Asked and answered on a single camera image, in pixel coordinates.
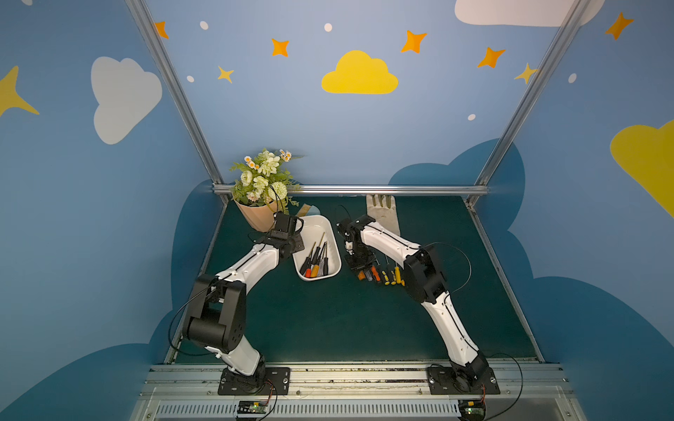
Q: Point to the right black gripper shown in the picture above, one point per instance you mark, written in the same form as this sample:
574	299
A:
355	258

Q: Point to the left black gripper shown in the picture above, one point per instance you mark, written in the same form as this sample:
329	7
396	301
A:
294	244

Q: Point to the white plastic storage box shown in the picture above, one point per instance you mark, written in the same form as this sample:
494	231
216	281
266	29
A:
314	226

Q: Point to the black yellow striped screwdriver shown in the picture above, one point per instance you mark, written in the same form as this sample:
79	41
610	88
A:
385	275

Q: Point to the yellow handle screwdriver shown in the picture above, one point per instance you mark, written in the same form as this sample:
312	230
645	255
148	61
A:
398	276
317	261

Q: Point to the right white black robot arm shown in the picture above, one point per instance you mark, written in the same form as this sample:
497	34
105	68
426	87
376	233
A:
425	283

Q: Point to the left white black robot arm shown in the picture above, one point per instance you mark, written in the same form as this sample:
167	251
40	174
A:
215	315

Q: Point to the tan flower pot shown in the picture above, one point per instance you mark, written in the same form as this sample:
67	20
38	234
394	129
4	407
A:
261	218

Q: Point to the beige work glove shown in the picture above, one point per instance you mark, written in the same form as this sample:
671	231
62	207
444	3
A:
383	209

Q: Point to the white green artificial flowers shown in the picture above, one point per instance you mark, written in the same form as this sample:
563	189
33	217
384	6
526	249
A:
264	181

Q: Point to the left small circuit board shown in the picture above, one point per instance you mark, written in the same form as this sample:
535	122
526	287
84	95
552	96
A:
251	409

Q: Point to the small circuit board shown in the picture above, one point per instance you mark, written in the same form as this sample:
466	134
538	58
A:
251	409
471	410

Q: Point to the right small circuit board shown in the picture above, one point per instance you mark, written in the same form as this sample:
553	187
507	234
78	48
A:
471	410

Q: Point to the black ribbed handle screwdriver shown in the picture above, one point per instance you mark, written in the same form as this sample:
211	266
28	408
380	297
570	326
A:
305	269

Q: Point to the horizontal aluminium frame rail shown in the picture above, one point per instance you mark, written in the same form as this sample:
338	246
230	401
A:
404	190

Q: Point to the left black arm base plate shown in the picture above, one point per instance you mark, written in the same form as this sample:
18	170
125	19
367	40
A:
263	381

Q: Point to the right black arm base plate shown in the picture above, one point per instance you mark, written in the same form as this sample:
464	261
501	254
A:
443	380

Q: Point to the left aluminium frame post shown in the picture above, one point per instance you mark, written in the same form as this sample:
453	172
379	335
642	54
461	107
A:
143	20

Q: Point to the aluminium frame post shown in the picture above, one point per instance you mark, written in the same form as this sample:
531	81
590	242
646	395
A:
558	47
143	20

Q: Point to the front aluminium mounting rail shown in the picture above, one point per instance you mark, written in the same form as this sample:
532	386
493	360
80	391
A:
529	390

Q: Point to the right aluminium frame post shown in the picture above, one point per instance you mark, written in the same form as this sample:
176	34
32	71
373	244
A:
558	47

